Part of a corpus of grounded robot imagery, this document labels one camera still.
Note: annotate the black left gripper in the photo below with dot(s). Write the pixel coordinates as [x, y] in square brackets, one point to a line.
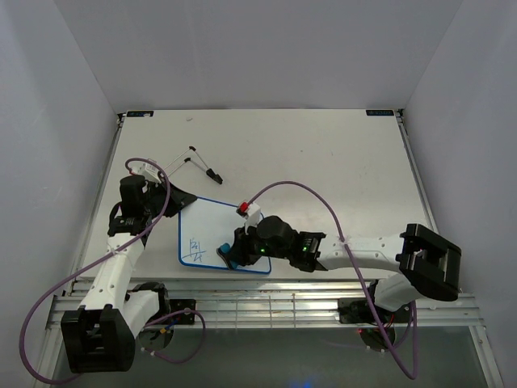
[178, 200]

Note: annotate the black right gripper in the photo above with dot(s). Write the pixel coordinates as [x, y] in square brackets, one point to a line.
[241, 252]

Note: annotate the blue bone-shaped whiteboard eraser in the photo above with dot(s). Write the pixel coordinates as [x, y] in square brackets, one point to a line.
[224, 252]

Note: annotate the blue-framed whiteboard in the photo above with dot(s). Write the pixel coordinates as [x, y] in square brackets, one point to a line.
[203, 227]

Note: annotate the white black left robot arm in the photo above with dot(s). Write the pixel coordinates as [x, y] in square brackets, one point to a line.
[100, 335]

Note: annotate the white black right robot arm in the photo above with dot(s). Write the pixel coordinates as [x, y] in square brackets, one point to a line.
[422, 263]

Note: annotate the dark corner label left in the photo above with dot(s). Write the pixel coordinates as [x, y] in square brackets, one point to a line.
[139, 114]

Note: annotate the dark corner label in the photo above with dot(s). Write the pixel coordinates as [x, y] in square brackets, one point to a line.
[379, 112]
[139, 114]

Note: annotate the dark corner label right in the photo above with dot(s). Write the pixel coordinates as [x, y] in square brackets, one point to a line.
[379, 112]

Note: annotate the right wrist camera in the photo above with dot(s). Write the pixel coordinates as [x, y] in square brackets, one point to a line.
[251, 213]

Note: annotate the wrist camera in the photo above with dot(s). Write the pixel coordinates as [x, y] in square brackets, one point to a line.
[251, 213]
[149, 171]

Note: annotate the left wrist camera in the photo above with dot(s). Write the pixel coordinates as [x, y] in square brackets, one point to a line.
[149, 171]

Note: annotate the wire whiteboard stand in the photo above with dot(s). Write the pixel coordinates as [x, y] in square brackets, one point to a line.
[192, 155]

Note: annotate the aluminium front frame rails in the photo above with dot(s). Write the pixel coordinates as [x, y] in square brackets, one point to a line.
[242, 304]

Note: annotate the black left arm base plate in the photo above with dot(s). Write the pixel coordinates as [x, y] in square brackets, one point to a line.
[186, 318]

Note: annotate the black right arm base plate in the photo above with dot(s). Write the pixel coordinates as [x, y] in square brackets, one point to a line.
[357, 310]

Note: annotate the aluminium table edge rail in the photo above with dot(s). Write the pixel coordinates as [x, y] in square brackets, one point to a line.
[399, 114]

